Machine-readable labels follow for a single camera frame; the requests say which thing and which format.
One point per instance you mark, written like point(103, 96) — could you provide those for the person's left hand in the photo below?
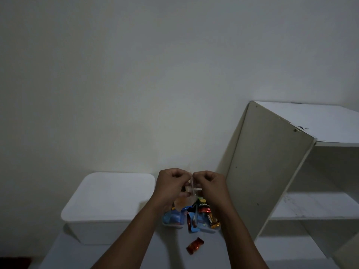
point(168, 187)

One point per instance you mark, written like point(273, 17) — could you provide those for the person's right hand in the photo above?
point(214, 190)

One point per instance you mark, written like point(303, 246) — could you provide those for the clear bag of orange snacks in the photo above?
point(192, 190)

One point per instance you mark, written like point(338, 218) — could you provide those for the pile of candies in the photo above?
point(206, 215)

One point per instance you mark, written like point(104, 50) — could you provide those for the red candy wrapper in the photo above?
point(195, 245)

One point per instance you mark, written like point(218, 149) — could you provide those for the white plastic storage bin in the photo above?
point(106, 193)

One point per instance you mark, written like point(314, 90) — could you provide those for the person's left forearm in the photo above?
point(131, 240)

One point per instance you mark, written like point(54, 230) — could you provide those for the person's right forearm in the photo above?
point(241, 240)

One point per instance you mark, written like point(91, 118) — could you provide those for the white shelf unit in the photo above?
point(266, 165)

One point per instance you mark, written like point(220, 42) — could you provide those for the dark red bed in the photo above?
point(14, 263)

